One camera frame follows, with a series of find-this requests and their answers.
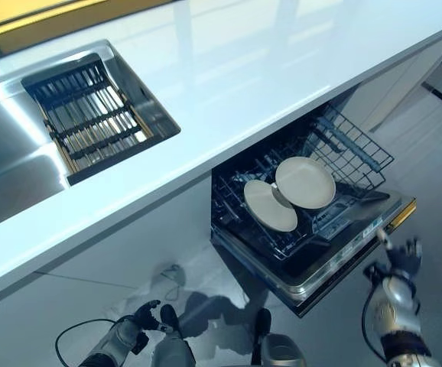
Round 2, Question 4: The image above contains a robot right leg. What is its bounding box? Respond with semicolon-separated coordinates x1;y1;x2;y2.
249;307;308;367

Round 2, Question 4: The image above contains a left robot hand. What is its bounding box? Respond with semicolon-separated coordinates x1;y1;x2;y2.
133;300;175;333

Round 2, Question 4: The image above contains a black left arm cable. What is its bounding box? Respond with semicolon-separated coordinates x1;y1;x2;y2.
54;318;125;367

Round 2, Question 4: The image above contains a cream round plate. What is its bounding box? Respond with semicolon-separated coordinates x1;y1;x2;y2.
243;180;299;234
275;156;337;211

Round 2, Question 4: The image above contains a built-in dishwasher with door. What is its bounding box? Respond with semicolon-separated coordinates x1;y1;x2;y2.
209;95;418;319

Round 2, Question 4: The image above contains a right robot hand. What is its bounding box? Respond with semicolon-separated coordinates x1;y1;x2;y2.
375;228;424;281

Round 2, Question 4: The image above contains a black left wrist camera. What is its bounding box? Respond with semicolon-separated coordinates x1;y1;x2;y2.
131;332;149;353

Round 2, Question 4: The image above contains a stainless steel kitchen sink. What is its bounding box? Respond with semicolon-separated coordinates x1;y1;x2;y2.
0;38;182;235

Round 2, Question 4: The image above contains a robot leg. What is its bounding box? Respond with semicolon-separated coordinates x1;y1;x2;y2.
249;307;308;367
151;304;198;367

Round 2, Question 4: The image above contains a black sink dish rack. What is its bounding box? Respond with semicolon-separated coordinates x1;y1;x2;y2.
21;53;156;187

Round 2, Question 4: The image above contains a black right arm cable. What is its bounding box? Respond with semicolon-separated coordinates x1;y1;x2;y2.
360;282;388;362

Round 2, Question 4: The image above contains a white glossy cabinet door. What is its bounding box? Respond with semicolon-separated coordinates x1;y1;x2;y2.
33;170;214;291
339;26;442;133
0;269;145;367

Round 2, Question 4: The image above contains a robot left leg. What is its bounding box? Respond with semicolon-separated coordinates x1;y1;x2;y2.
151;304;198;367

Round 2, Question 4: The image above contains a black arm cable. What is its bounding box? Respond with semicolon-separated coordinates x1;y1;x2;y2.
54;318;125;367
360;282;388;362

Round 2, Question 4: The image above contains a grey wire dishwasher cup basket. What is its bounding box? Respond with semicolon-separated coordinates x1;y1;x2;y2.
304;103;395;193

